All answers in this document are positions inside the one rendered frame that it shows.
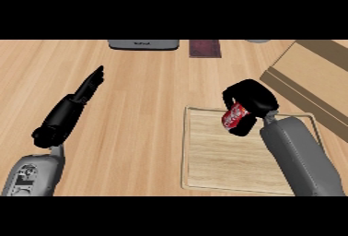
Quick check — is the grey appliance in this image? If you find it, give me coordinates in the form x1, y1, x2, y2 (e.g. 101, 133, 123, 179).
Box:
108, 40, 182, 52

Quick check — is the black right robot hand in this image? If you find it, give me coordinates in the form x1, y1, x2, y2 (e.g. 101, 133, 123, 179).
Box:
220, 78, 281, 137

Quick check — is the brown cardboard box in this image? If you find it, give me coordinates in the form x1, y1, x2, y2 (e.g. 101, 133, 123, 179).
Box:
258, 40, 348, 144

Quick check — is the red soda can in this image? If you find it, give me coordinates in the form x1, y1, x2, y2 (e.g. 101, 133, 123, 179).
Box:
220, 101, 253, 129

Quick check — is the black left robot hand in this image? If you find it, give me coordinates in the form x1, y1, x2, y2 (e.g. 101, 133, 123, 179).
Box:
30, 65, 107, 149

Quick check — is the pale wooden tray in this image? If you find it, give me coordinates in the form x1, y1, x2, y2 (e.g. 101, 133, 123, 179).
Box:
180, 105, 323, 196

